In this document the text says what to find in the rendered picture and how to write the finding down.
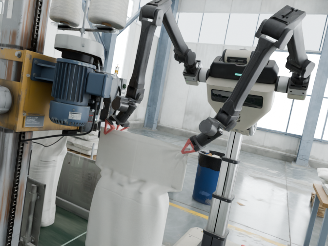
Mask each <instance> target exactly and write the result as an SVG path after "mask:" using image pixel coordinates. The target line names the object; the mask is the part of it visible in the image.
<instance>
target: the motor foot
mask: <svg viewBox="0 0 328 246"><path fill-rule="evenodd" d="M55 64H56V63H54V62H50V61H45V60H41V59H37V58H33V61H32V69H31V76H30V79H31V80H33V81H39V82H46V83H53V78H54V72H55Z"/></svg>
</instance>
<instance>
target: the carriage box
mask: <svg viewBox="0 0 328 246"><path fill-rule="evenodd" d="M33 58H37V59H41V60H45V61H49V62H54V63H57V62H56V60H57V58H54V57H50V56H47V55H43V54H40V53H36V52H32V51H29V50H16V49H8V48H0V59H6V60H13V61H19V62H22V70H21V78H20V82H15V81H10V80H5V79H0V85H1V86H4V87H6V88H8V89H9V90H10V92H11V95H12V104H11V107H10V109H9V111H8V112H6V113H3V114H0V126H2V127H5V128H8V129H11V130H14V132H24V131H49V130H74V129H77V130H79V126H66V125H60V124H56V123H53V122H52V121H51V120H50V118H49V108H50V105H49V104H50V101H51V100H54V97H52V96H51V93H52V86H53V84H52V83H46V82H39V81H33V80H31V79H30V76H31V69H32V61H33ZM26 116H44V123H43V126H36V127H25V119H26Z"/></svg>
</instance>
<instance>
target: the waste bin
mask: <svg viewBox="0 0 328 246"><path fill-rule="evenodd" d="M198 153H199V155H198V165H197V171H196V177H195V183H194V189H193V195H192V197H193V199H194V200H196V201H198V202H200V203H202V204H205V205H211V202H212V193H213V192H215V191H216V187H217V182H218V178H219V173H220V168H221V163H222V160H221V159H222V156H225V153H222V152H218V151H213V150H206V149H201V150H200V151H198ZM209 153H211V154H212V155H216V156H219V157H220V158H217V157H212V156H209V155H207V154H209Z"/></svg>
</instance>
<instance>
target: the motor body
mask: <svg viewBox="0 0 328 246"><path fill-rule="evenodd" d="M56 62H57V63H56V64H55V72H54V78H53V86H52V93H51V96H52V97H54V100H51V101H50V104H49V105H50V108H49V118H50V120H51V121H52V122H53V123H56V124H60V125H66V126H84V125H85V124H86V123H87V122H88V118H89V112H91V110H90V106H88V100H89V99H90V98H91V95H90V94H87V93H86V91H85V87H86V80H87V74H89V72H95V71H94V70H96V66H95V65H92V64H89V63H85V62H81V61H75V60H70V59H64V58H57V60H56Z"/></svg>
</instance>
